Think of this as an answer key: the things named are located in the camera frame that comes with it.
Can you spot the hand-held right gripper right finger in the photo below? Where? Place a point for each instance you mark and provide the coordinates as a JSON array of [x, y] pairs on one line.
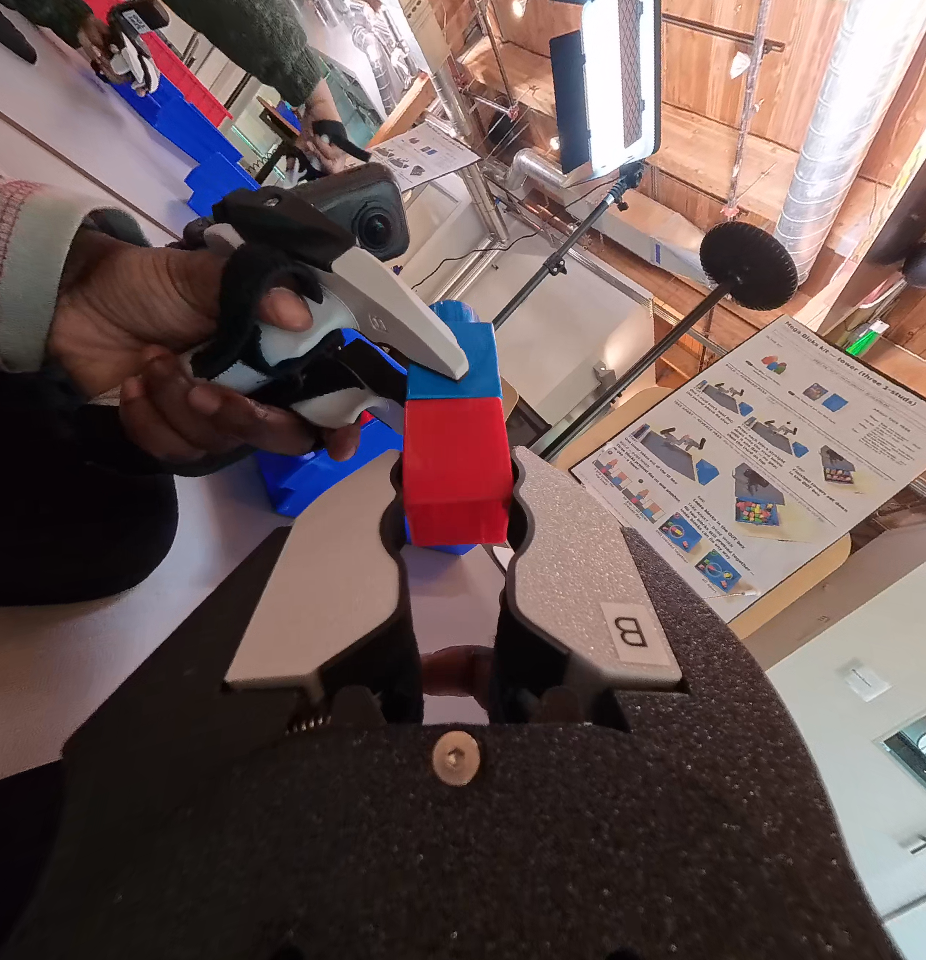
[[583, 577]]

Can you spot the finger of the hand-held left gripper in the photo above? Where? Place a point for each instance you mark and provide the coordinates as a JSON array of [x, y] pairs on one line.
[[403, 315]]

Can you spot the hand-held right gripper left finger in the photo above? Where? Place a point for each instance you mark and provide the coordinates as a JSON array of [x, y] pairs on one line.
[[320, 600]]

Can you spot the blue mega block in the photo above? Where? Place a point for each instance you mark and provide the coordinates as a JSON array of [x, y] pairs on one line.
[[478, 360]]

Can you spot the blue plastic bin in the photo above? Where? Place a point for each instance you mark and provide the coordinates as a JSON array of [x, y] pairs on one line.
[[185, 127], [305, 480], [219, 187]]

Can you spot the red mega block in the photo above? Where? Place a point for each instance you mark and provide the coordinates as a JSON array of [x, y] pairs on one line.
[[455, 465]]

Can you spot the person's left forearm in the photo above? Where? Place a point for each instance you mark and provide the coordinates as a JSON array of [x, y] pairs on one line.
[[28, 262]]

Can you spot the person's left hand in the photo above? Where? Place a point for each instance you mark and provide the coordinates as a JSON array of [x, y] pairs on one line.
[[133, 315]]

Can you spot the black light stand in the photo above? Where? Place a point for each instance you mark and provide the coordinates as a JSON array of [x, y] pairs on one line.
[[553, 266]]

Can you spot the instruction poster board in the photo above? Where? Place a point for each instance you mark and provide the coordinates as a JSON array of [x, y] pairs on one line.
[[425, 154], [770, 465]]

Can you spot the red plastic bin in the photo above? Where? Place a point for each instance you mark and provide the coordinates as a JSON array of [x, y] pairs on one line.
[[193, 90]]

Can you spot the black cushion pad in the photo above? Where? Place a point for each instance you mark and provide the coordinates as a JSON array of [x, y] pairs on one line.
[[58, 510]]

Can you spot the LED light panel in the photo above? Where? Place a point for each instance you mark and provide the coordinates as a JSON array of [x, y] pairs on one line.
[[605, 75]]

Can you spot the black disc stand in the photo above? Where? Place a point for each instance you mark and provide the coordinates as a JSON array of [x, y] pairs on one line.
[[748, 266]]

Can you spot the white door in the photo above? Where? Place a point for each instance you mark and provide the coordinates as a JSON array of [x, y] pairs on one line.
[[868, 825]]

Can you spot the silver vertical duct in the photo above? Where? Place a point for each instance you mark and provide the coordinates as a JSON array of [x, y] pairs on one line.
[[470, 172]]

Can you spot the rectangular metal duct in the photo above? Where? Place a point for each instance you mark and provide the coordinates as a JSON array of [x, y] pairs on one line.
[[643, 232]]

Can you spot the silver round duct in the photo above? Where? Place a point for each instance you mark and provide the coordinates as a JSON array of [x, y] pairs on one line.
[[845, 135]]

